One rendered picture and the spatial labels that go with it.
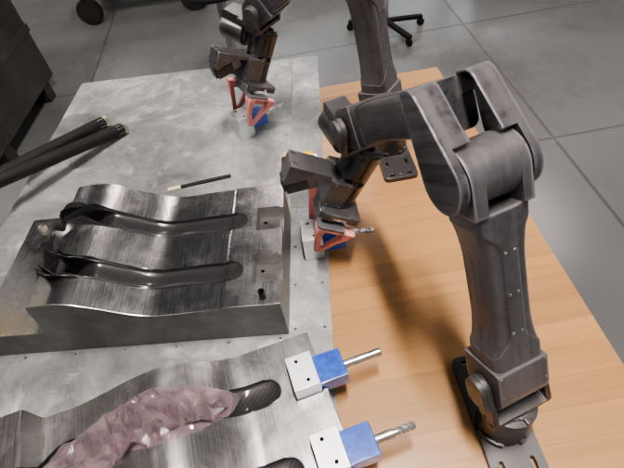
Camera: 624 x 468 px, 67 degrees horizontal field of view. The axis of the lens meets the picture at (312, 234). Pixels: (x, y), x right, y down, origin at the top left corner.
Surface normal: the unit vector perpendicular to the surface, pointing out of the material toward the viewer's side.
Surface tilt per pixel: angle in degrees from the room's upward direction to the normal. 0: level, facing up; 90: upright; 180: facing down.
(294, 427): 0
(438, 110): 30
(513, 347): 66
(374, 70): 83
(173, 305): 3
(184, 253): 3
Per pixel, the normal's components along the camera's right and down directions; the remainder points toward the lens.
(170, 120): -0.11, -0.65
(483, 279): -0.89, 0.39
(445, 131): 0.11, -0.25
